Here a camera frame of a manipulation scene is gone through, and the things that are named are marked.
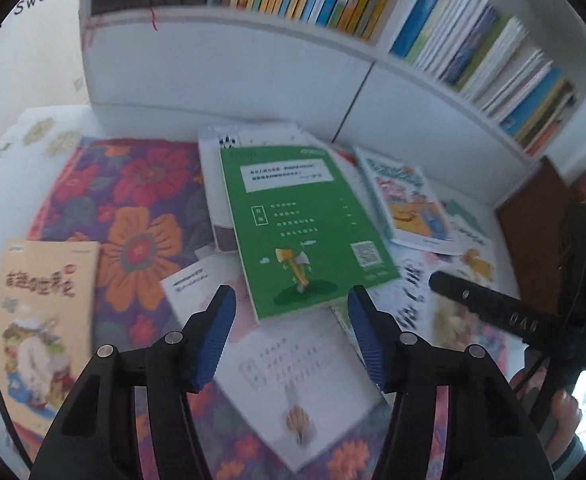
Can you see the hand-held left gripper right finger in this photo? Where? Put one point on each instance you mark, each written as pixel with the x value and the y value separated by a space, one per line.
pixel 368 340

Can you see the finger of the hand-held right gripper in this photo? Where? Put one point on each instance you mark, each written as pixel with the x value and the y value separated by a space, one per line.
pixel 478 302

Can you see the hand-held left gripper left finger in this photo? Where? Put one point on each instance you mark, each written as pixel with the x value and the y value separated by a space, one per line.
pixel 213 340

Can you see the green book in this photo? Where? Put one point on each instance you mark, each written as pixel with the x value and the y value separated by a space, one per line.
pixel 298 220

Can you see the white bookshelf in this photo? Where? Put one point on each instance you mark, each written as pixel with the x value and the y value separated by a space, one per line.
pixel 223 70

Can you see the row of thin pale books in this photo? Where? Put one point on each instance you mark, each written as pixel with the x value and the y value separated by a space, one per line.
pixel 473 40

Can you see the person's right hand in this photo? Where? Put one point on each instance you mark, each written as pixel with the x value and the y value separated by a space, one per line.
pixel 565 412

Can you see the white picture book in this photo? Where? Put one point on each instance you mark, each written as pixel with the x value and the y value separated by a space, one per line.
pixel 475 260

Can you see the brown board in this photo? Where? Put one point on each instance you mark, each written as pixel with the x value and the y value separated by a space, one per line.
pixel 533 230

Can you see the white book with small drawing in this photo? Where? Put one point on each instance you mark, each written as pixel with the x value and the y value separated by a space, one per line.
pixel 313 375

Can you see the teal and white book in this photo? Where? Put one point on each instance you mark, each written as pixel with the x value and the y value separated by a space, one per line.
pixel 465 216

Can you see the blue and yellow cartoon book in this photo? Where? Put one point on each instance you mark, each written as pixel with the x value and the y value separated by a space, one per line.
pixel 408 205

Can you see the white and grey book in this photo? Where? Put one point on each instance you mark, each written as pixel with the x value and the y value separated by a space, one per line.
pixel 213 200

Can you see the floral mat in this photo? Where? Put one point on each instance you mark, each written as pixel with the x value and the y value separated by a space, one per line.
pixel 138 200

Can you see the beige cartoon book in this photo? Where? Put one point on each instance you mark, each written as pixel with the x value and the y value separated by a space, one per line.
pixel 38 310

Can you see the beige flower sticker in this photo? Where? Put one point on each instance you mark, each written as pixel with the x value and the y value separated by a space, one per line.
pixel 64 142

